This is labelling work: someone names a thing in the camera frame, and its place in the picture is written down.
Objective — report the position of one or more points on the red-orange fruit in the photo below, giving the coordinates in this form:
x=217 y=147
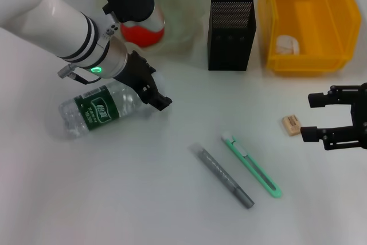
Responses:
x=137 y=37

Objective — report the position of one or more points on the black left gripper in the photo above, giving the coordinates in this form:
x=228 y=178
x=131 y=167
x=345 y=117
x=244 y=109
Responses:
x=133 y=73

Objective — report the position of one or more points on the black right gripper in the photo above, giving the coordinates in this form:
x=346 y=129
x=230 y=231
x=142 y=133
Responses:
x=362 y=107

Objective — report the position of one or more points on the white paper ball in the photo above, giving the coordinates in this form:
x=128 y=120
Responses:
x=286 y=44

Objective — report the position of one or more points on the black mesh pen holder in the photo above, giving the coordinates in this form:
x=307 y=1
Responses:
x=229 y=50

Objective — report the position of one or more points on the yellow plastic bin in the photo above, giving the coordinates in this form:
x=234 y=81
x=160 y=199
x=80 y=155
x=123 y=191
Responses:
x=315 y=61

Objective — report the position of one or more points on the green utility knife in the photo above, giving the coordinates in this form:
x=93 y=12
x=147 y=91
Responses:
x=252 y=167

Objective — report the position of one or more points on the translucent glass fruit bowl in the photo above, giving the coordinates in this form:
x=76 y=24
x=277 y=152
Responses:
x=180 y=12

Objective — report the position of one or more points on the grey marker pen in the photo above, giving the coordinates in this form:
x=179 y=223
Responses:
x=220 y=174

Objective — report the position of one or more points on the beige eraser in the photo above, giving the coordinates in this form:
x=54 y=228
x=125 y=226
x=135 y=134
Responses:
x=291 y=124

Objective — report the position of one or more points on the green label water bottle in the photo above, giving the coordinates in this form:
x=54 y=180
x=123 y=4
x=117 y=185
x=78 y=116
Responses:
x=97 y=110

